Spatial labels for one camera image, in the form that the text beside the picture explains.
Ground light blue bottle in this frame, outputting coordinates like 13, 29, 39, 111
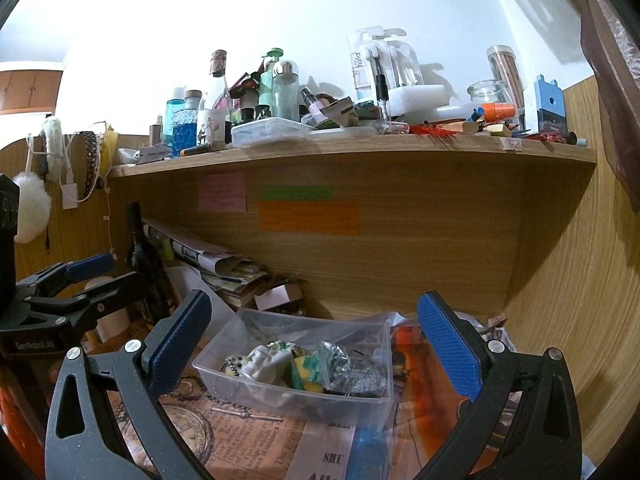
166, 87, 187, 121

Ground yellow plush ball with face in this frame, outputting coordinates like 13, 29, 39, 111
220, 354, 247, 380

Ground toothbrush package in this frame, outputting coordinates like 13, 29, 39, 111
347, 25, 426, 106

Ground wooden shelf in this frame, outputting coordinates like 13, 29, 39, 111
107, 130, 598, 178

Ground stack of newspapers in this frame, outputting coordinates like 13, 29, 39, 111
140, 216, 271, 311

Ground yellow sponge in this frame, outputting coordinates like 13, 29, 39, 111
291, 357, 326, 393

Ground clear bottle silver cap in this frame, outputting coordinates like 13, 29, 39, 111
271, 60, 301, 120

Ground clear plastic container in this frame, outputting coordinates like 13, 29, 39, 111
192, 307, 394, 430

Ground beige cylinder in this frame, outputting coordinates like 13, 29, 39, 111
82, 276, 133, 343

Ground blue crystal glass bottle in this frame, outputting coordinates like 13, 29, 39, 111
171, 90, 203, 158

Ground small brown white box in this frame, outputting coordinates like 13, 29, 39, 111
254, 282, 305, 313

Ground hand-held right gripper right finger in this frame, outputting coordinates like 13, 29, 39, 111
415, 291, 583, 480

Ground white foam block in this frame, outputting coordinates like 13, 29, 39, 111
387, 82, 453, 117

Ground clear plastic zip bag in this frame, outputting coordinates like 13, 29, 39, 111
317, 339, 391, 397

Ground white floral cloth pouch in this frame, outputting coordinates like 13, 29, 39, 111
235, 342, 303, 387

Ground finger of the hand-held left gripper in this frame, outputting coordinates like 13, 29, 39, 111
22, 271, 152, 333
15, 252, 116, 307

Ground orange plastic folder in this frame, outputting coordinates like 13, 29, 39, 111
389, 324, 483, 463

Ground white cardboard box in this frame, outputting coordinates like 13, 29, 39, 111
136, 144, 175, 164

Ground blue plastic block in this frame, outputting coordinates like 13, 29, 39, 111
534, 75, 570, 133

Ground clear jar of pencils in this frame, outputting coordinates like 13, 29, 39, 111
486, 45, 526, 111

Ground clear plastic lidded box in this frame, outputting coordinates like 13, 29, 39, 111
231, 116, 312, 148

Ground orange sticky note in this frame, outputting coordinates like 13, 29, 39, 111
257, 201, 361, 237

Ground white cable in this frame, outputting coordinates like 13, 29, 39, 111
60, 122, 118, 261

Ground orange cap marker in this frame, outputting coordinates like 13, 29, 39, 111
480, 102, 516, 123

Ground black lace headband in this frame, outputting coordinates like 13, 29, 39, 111
80, 131, 100, 201

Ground wooden wall cabinets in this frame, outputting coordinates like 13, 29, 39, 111
0, 61, 65, 113

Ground green sticky note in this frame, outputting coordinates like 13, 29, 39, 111
260, 186, 335, 201

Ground brown pen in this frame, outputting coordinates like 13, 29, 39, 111
180, 142, 228, 157

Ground yellow cloth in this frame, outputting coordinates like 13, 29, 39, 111
100, 127, 121, 178

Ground dark wine bottle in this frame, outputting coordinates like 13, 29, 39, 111
124, 201, 176, 311

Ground clear bottle illustrated label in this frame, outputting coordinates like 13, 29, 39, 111
196, 50, 233, 148

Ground round glass jar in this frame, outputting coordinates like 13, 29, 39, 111
467, 80, 512, 111

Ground white paper sheet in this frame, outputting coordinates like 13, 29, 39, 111
165, 265, 236, 313

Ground white pompom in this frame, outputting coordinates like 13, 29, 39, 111
12, 172, 53, 244

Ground green pump bottle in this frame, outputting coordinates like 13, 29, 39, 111
258, 48, 285, 111

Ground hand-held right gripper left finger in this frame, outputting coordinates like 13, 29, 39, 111
44, 289, 216, 480

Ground white fluffy duster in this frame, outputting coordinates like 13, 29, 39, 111
41, 116, 64, 182

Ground clear pen black cap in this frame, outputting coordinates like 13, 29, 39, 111
375, 74, 390, 133

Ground pink sticky note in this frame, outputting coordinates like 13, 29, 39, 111
198, 172, 247, 213

